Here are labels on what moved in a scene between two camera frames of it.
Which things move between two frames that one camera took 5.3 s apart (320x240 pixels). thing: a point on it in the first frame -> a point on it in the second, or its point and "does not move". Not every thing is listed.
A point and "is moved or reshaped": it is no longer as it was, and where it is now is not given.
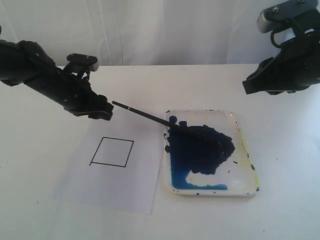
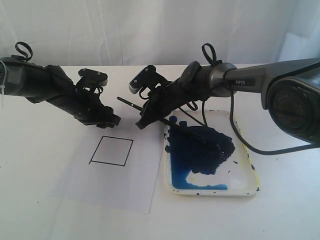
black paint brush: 201,134 is moved or reshaped
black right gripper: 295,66 -> 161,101
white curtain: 143,32 does not move
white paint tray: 206,153 does not move
